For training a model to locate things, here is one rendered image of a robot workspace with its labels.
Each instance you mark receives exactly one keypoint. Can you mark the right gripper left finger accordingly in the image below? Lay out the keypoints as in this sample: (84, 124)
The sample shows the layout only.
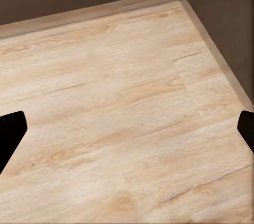
(12, 129)

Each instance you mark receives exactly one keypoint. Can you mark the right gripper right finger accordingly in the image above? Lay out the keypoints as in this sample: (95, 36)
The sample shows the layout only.
(246, 127)

